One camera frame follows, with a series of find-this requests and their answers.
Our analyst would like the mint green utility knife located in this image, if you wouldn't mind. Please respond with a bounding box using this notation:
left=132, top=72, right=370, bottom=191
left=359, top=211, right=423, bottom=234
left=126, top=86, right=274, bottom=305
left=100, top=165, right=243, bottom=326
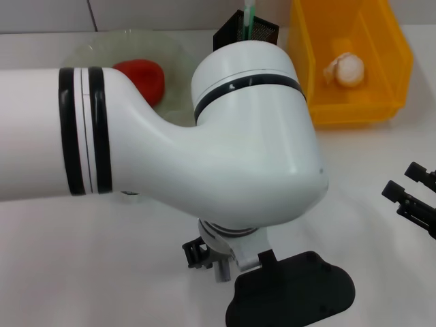
left=242, top=0, right=257, bottom=42

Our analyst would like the pale green glass fruit plate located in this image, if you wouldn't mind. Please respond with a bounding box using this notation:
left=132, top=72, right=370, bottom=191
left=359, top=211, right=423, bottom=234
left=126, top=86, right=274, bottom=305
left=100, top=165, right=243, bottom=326
left=63, top=29, right=198, bottom=127

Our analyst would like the white paper ball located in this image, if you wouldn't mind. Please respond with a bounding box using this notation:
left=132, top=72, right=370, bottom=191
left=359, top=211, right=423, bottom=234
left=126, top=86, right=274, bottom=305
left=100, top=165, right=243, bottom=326
left=322, top=51, right=367, bottom=89

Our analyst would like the grey pencil lead tube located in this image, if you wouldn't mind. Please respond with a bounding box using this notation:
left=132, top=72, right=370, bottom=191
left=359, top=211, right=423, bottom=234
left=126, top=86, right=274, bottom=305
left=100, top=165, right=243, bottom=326
left=214, top=260, right=233, bottom=283

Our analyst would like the yellow plastic bin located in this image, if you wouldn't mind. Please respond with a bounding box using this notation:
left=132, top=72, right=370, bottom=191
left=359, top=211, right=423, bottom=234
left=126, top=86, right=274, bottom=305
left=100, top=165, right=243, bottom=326
left=285, top=0, right=415, bottom=129

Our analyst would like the black mesh pen holder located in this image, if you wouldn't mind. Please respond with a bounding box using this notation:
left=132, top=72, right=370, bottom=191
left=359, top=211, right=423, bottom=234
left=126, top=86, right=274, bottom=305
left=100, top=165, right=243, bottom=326
left=213, top=10, right=280, bottom=52

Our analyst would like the red-orange fruit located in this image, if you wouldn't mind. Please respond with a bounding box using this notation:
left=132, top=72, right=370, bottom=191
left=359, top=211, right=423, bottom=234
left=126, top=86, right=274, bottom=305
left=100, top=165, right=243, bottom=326
left=112, top=59, right=167, bottom=106

